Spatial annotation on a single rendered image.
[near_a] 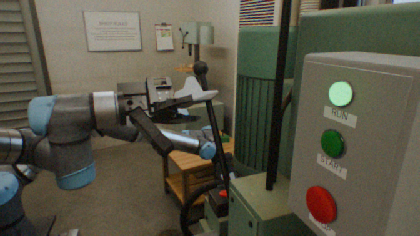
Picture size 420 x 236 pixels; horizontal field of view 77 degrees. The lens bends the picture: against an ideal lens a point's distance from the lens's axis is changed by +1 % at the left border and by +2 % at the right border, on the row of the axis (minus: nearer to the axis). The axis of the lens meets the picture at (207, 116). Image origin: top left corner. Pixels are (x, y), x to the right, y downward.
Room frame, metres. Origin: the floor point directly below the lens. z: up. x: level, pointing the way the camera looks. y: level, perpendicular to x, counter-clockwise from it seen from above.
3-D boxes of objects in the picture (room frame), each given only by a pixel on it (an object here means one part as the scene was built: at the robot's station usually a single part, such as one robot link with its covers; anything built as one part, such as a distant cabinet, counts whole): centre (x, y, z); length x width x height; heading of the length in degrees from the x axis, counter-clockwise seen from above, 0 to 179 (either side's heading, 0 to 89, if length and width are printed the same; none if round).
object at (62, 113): (0.49, 0.28, 1.34); 0.11 x 0.08 x 0.09; 110
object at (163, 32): (3.57, 0.56, 1.42); 0.23 x 0.06 x 0.34; 118
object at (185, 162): (2.10, 0.03, 0.32); 0.66 x 0.57 x 0.64; 118
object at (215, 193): (0.73, -0.07, 0.99); 0.13 x 0.11 x 0.06; 110
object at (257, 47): (0.55, -0.15, 1.35); 0.18 x 0.18 x 0.31
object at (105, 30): (3.30, 1.11, 1.48); 0.64 x 0.02 x 0.46; 118
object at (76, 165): (0.50, 0.29, 1.24); 0.11 x 0.08 x 0.11; 63
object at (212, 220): (0.73, -0.08, 0.92); 0.15 x 0.13 x 0.09; 110
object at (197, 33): (2.95, 0.11, 0.79); 0.62 x 0.48 x 1.58; 27
